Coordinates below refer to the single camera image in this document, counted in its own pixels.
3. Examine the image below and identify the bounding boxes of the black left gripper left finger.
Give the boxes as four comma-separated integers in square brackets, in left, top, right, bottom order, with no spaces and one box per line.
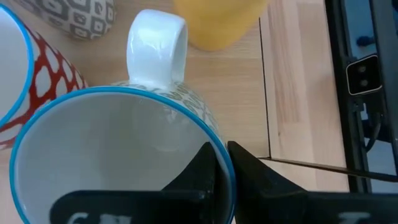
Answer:
[161,142,219,224]

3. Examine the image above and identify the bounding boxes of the grey square-patterned mug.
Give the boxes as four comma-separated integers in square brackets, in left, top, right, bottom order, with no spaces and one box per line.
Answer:
[12,0,118,41]

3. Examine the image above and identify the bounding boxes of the silver table-level camera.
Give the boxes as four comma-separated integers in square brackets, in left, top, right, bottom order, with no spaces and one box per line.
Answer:
[345,54,382,96]

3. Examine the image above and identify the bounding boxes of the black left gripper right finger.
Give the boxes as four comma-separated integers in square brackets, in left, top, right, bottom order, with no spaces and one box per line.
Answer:
[227,141,312,224]

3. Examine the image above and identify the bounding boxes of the red net-patterned mug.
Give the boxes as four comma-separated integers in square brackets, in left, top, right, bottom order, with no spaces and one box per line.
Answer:
[0,2,90,150]

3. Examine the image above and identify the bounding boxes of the yellow-orange mug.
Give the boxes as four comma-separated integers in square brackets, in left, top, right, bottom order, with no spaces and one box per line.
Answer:
[172,0,270,52]

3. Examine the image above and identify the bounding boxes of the blue-rimmed grey patterned mug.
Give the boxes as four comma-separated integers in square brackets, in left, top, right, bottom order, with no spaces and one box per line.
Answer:
[8,8,237,224]

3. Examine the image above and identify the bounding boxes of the long wooden board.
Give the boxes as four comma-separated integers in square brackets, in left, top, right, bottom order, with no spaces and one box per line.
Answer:
[0,0,271,224]

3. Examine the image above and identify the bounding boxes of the black aluminium table frame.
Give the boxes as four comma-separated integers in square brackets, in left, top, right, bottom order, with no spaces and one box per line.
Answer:
[325,0,398,194]

